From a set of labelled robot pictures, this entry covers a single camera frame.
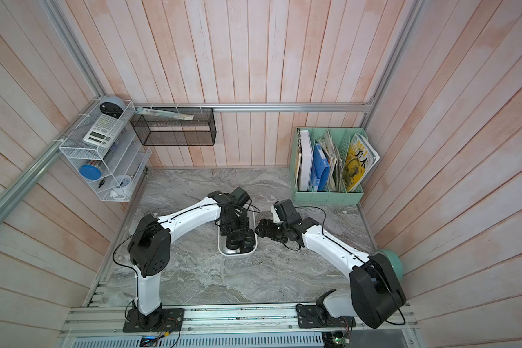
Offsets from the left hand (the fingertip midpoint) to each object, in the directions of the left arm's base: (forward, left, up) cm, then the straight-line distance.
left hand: (241, 235), depth 87 cm
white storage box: (-2, +8, -4) cm, 9 cm away
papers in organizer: (+26, -41, +13) cm, 51 cm away
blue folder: (+26, -35, +12) cm, 45 cm away
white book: (+27, -28, +16) cm, 42 cm away
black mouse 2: (-3, -3, -2) cm, 4 cm away
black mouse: (-3, +3, 0) cm, 4 cm away
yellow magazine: (+33, -54, +14) cm, 65 cm away
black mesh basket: (+50, +41, +15) cm, 66 cm away
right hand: (0, -8, +3) cm, 9 cm away
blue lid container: (+12, +54, +24) cm, 60 cm away
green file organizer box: (+20, -36, 0) cm, 41 cm away
